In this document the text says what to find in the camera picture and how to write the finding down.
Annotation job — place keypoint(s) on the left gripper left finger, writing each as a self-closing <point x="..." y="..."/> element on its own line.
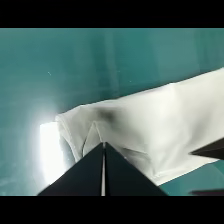
<point x="83" y="176"/>

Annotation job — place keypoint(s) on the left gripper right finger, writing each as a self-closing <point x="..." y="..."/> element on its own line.
<point x="126" y="176"/>

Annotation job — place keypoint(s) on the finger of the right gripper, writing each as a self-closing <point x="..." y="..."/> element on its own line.
<point x="213" y="150"/>

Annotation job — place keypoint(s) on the pale white shirt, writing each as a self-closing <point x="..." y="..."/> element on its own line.
<point x="160" y="120"/>

